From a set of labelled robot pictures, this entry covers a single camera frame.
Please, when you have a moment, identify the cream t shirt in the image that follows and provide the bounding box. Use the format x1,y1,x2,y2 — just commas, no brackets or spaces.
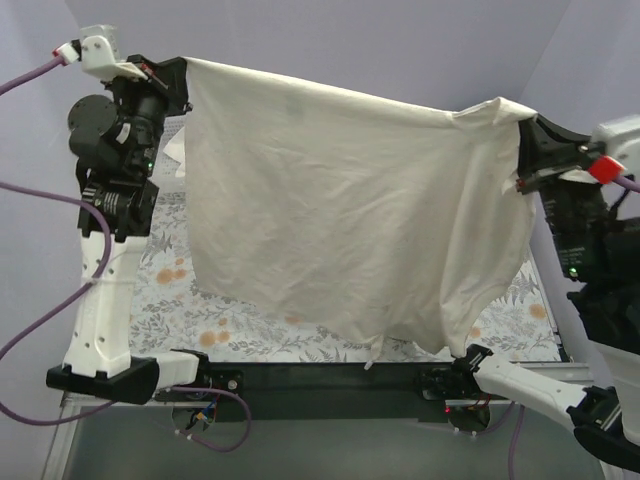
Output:
185,58,536,357

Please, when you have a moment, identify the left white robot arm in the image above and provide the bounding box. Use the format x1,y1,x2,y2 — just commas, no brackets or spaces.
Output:
46,55,213,405

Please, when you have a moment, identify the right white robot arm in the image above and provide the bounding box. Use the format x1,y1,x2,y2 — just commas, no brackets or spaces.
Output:
452,116,639,472

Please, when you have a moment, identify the white plastic laundry basket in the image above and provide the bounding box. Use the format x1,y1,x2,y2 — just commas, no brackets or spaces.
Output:
161,117,186,179

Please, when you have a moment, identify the floral table mat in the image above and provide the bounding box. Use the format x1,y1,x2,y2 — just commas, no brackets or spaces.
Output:
127,189,561,364

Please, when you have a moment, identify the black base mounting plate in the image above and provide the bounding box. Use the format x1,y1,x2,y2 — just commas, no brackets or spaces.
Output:
155,362,493,430

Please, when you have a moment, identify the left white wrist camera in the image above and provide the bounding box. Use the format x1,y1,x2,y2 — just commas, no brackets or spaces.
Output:
52,24,145,82

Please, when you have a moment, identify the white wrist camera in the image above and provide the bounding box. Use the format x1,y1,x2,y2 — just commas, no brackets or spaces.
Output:
560,114,639,193
52,24,145,82

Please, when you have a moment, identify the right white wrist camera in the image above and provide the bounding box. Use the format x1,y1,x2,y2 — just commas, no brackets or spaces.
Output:
560,114,639,193

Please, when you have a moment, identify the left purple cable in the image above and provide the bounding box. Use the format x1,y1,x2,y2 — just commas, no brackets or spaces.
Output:
0,55,251,454

